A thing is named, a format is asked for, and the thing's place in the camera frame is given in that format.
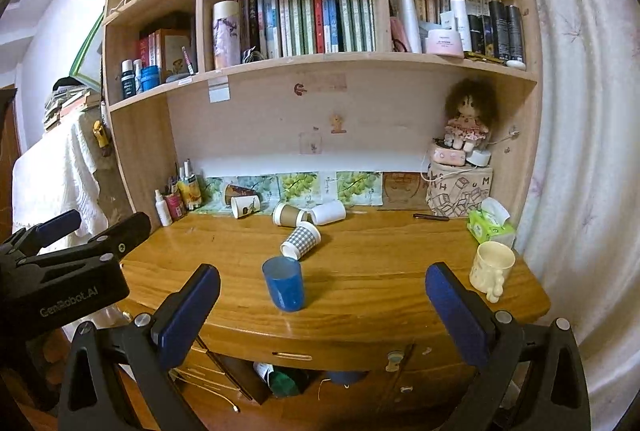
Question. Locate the blue plastic cup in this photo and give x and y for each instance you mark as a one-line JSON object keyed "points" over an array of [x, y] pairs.
{"points": [[284, 280]]}

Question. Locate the yellow hanging toy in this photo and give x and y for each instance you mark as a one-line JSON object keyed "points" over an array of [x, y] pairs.
{"points": [[100, 134]]}

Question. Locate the black pen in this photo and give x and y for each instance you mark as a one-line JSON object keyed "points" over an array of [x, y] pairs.
{"points": [[431, 217]]}

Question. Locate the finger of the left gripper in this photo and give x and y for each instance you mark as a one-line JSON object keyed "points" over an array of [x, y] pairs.
{"points": [[124, 236], [53, 230]]}

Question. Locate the white lace cloth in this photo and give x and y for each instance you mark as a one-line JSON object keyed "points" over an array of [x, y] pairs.
{"points": [[58, 174]]}

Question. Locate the cream ceramic mug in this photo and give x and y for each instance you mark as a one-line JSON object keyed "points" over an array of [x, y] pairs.
{"points": [[491, 268]]}

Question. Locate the stack of books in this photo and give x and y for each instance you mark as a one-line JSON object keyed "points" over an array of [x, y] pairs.
{"points": [[68, 94]]}

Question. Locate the white curtain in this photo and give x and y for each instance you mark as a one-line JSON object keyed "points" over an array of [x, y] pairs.
{"points": [[579, 231]]}

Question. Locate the green tissue pack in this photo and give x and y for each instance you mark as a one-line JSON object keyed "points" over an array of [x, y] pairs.
{"points": [[491, 222]]}

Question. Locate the red pen holder cup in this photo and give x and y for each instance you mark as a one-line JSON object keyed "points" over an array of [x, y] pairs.
{"points": [[175, 205]]}

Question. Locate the blue jar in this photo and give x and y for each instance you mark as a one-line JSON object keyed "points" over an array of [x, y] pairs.
{"points": [[149, 78]]}

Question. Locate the brown-haired rag doll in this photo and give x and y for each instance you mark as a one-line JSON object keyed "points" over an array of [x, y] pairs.
{"points": [[471, 110]]}

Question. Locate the white spray bottle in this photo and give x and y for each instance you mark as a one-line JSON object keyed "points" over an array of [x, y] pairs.
{"points": [[162, 209]]}

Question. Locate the yellow pen holder can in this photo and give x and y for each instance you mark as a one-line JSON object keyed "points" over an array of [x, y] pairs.
{"points": [[189, 187]]}

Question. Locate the brown paper cup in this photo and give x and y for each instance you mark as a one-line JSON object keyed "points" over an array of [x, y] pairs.
{"points": [[288, 215]]}

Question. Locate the pink small box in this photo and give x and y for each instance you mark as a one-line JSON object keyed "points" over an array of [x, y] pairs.
{"points": [[447, 156]]}

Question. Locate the printed canvas bag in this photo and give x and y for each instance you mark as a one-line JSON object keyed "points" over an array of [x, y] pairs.
{"points": [[455, 191]]}

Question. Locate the black white bottle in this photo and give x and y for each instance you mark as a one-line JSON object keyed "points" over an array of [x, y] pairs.
{"points": [[128, 79]]}

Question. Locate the row of upright books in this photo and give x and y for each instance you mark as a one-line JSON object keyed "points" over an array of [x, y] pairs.
{"points": [[272, 29]]}

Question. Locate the white printed paper cup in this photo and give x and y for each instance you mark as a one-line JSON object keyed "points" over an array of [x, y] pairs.
{"points": [[244, 206]]}

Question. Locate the green framed board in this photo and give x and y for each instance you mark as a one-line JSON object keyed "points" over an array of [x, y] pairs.
{"points": [[87, 66]]}

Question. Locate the white floral thermos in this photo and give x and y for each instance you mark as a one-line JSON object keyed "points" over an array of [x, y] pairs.
{"points": [[226, 34]]}

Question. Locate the checkered paper cup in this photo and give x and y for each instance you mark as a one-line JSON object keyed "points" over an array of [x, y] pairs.
{"points": [[301, 241]]}

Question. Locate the green white bottle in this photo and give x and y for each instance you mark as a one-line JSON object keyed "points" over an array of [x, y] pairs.
{"points": [[281, 384]]}

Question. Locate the pink cream jar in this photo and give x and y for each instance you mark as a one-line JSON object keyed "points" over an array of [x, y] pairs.
{"points": [[444, 42]]}

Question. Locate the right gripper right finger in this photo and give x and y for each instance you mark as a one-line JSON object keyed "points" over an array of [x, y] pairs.
{"points": [[529, 377]]}

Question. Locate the wooden desk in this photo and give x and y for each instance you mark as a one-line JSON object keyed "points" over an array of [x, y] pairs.
{"points": [[365, 306]]}

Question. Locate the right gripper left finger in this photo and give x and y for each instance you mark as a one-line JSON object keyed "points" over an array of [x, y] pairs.
{"points": [[93, 396]]}

